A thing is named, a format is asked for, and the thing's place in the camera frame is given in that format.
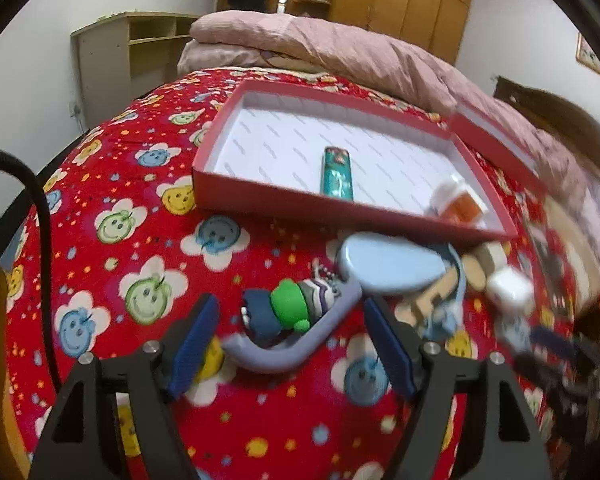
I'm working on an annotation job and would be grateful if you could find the framed wall picture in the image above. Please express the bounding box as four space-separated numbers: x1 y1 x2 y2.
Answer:
576 32 600 81

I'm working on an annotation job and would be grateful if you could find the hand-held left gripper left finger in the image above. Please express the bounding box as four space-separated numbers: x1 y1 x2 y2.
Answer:
27 294 222 480

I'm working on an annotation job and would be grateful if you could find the dark wooden headboard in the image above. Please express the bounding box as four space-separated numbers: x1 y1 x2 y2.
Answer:
494 76 600 201

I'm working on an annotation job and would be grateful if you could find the pink quilt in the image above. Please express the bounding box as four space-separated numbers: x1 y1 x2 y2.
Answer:
176 11 600 281

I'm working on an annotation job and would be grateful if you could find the red box lid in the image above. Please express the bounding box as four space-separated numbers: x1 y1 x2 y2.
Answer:
450 105 546 196

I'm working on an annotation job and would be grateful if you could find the red smiley printed blanket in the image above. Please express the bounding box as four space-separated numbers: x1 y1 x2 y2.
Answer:
0 67 600 480

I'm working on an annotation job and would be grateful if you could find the black cable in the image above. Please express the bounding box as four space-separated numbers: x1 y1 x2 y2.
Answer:
0 147 61 391

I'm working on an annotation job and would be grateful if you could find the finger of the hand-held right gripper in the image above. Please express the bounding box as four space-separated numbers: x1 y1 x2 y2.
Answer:
511 326 600 388

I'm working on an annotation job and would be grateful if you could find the green hat figure keychain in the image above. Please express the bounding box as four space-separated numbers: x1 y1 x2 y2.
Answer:
240 260 346 348

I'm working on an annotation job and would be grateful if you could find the white bottle orange label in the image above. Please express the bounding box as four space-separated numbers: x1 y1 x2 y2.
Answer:
427 180 487 223

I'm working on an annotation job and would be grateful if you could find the beige shelf desk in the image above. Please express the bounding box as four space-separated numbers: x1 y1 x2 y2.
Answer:
70 11 213 133

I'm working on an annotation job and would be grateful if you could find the wooden wardrobe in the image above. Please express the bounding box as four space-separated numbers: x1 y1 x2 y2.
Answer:
330 0 476 66

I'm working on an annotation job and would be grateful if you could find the white charger plug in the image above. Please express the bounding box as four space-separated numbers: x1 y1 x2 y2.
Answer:
477 242 509 272

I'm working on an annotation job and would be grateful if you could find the grey socket adapter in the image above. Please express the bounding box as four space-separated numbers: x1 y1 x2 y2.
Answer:
397 254 487 333

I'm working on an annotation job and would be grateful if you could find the teal lighter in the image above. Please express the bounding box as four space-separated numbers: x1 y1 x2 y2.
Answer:
320 146 356 201

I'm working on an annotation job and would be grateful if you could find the purple plastic hook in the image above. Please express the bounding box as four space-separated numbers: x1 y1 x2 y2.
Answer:
221 280 365 375

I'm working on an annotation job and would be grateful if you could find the white earbud case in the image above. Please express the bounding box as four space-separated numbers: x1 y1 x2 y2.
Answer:
485 266 535 313

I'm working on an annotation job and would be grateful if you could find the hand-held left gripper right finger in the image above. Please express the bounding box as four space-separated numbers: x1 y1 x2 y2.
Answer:
364 296 553 480

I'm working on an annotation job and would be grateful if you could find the red cardboard box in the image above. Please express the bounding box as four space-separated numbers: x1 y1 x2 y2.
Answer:
192 79 520 241

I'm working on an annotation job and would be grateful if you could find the light blue correction tape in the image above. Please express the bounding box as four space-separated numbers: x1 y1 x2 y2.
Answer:
336 232 456 296

